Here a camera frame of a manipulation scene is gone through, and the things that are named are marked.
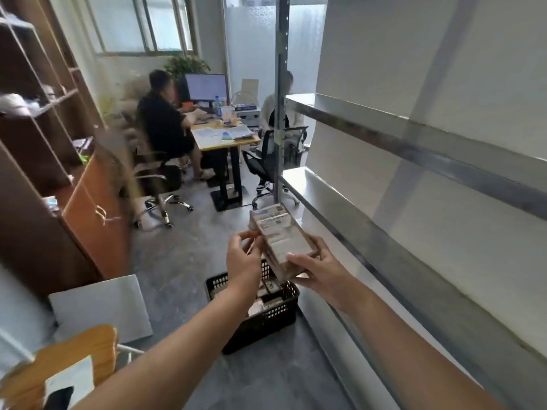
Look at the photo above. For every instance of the person's left hand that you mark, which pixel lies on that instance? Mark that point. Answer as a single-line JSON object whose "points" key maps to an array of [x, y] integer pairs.
{"points": [[243, 273]]}

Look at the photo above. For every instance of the person's right hand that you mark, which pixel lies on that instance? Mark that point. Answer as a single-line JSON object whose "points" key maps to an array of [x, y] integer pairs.
{"points": [[331, 281]]}

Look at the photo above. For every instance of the cardboard parcel marked 786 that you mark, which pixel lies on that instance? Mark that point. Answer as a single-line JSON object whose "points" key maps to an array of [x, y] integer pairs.
{"points": [[267, 305]]}

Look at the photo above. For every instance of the small red-printed parcel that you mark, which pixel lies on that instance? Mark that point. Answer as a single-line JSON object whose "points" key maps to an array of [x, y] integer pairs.
{"points": [[282, 239]]}

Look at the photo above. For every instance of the black plastic basket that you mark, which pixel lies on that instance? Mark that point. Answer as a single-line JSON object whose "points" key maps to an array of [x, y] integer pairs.
{"points": [[273, 324]]}

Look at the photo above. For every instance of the person's left forearm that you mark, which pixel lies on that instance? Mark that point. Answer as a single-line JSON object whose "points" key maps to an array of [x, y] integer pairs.
{"points": [[171, 362]]}

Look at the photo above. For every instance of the person's right forearm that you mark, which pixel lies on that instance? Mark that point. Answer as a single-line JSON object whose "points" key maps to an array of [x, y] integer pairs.
{"points": [[406, 358]]}

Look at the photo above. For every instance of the beige flat cardboard sheet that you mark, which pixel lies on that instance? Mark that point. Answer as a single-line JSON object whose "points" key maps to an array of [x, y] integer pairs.
{"points": [[250, 87]]}

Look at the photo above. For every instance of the light wooden desk black legs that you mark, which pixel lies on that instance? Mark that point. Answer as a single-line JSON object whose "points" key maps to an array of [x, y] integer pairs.
{"points": [[226, 175]]}

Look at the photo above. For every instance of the black office chair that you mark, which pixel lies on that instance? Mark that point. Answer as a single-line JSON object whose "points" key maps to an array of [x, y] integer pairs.
{"points": [[260, 162], [166, 179]]}

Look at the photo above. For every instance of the scattered white documents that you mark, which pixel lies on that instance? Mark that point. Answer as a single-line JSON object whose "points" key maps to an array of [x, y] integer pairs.
{"points": [[209, 135]]}

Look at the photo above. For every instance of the pale green paper label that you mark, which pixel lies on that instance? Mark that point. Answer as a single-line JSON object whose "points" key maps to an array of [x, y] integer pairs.
{"points": [[278, 135]]}

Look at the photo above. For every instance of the white flat board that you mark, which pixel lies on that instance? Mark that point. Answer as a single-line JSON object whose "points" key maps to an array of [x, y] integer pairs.
{"points": [[102, 307]]}

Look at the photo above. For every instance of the grey desktop printer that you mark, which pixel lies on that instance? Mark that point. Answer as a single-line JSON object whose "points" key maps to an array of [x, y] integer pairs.
{"points": [[247, 115]]}

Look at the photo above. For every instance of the brown wooden cabinet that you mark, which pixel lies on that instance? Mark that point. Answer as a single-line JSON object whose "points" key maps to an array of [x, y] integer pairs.
{"points": [[85, 234]]}

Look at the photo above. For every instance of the clear plastic water bottle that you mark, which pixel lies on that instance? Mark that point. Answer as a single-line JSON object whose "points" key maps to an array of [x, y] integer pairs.
{"points": [[217, 107]]}

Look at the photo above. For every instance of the computer monitor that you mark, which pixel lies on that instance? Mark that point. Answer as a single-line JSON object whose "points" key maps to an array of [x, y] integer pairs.
{"points": [[206, 87]]}

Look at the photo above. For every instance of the grey metal shelf rack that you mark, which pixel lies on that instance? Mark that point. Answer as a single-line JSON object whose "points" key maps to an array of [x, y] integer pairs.
{"points": [[280, 81]]}

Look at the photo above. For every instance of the small green object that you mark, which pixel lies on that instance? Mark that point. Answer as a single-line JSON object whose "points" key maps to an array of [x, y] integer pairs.
{"points": [[84, 158]]}

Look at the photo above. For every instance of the white paper sheet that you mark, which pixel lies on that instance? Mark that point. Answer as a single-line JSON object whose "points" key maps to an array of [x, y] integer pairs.
{"points": [[72, 375]]}

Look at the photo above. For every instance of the heap of beige sacks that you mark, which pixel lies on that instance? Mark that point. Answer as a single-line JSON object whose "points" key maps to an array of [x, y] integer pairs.
{"points": [[128, 98]]}

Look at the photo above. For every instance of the potted green plant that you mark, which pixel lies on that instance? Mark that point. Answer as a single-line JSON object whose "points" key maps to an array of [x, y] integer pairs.
{"points": [[186, 64]]}

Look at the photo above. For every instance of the black smartphone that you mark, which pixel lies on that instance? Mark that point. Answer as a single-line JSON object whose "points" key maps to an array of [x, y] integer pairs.
{"points": [[60, 399]]}

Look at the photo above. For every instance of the large frosted glass window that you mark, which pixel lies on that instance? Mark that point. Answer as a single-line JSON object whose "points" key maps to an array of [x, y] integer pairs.
{"points": [[252, 42]]}

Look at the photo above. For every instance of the white foam panel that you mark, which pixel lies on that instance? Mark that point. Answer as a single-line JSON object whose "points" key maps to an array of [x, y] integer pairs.
{"points": [[406, 46]]}

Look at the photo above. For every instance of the window with white blinds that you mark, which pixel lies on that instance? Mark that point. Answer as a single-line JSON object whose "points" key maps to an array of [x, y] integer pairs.
{"points": [[124, 21]]}

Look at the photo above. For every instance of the wooden chair white metal frame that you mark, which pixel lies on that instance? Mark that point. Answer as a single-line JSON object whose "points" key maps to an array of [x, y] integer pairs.
{"points": [[77, 350]]}

